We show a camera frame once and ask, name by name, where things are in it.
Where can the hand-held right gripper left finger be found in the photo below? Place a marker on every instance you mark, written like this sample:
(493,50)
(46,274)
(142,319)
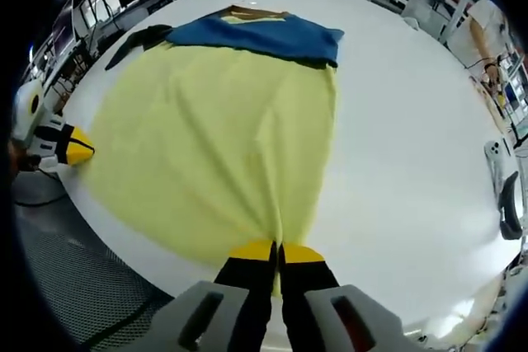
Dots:
(198,319)

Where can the yellow blue black garment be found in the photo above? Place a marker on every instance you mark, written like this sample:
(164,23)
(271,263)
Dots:
(214,133)

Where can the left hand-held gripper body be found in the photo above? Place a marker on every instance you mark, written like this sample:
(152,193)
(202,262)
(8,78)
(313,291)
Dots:
(29,121)

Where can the pile of beige items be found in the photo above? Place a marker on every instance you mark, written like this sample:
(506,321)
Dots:
(488,100)

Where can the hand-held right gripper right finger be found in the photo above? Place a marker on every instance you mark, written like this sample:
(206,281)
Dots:
(354,323)

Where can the grey mesh chair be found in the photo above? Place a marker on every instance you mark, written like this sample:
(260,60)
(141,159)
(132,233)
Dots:
(82,278)

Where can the black headset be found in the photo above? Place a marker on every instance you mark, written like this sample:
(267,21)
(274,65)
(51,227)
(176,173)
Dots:
(509,212)

